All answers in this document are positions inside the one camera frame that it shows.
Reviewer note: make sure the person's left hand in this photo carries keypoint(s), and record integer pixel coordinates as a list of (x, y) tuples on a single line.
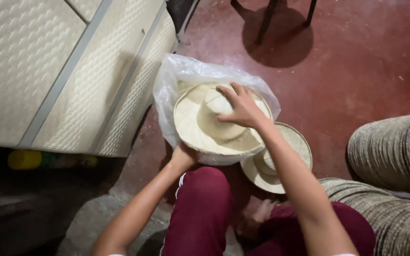
[(183, 156)]

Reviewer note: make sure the person's right hand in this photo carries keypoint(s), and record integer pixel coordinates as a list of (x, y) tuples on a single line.
[(244, 106)]

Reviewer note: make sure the cream straw hat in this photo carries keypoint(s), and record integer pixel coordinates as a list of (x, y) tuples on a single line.
[(290, 149), (212, 121)]

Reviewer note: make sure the clear plastic bag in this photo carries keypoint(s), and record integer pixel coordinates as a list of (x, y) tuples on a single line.
[(187, 78)]

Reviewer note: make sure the person's maroon trousers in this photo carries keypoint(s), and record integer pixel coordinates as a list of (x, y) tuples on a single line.
[(205, 213)]

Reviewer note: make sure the dark wooden stool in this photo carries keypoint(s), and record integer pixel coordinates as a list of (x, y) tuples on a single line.
[(269, 17)]

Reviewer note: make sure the person's foot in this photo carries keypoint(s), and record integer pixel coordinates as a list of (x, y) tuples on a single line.
[(258, 215)]

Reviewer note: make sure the grey stone slab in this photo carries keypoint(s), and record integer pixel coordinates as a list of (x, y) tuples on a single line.
[(94, 224)]

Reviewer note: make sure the cream quilted mattress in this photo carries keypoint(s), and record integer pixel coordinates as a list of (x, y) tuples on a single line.
[(66, 71)]

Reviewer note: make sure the stack of woven straw hats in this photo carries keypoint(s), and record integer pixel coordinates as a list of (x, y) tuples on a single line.
[(397, 220), (393, 149)]

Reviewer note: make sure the yellow plastic container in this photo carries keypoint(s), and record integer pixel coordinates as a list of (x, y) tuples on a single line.
[(24, 159)]

